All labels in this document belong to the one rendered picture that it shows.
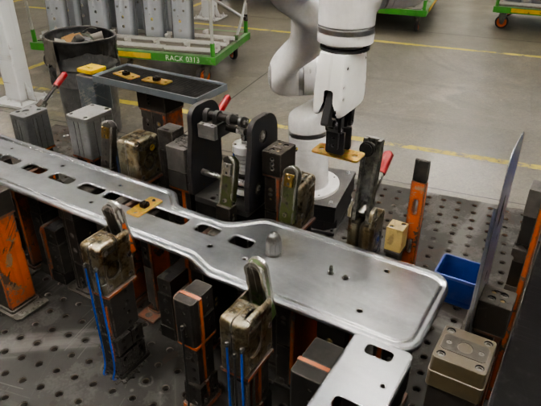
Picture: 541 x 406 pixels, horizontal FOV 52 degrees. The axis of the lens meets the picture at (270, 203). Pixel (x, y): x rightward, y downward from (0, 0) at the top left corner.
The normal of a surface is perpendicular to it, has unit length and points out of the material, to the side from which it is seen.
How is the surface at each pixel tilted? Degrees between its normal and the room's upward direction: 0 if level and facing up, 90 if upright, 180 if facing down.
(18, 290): 90
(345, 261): 0
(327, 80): 87
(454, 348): 0
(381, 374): 0
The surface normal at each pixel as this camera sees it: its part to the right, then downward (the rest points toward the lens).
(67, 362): 0.00, -0.86
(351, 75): 0.78, 0.31
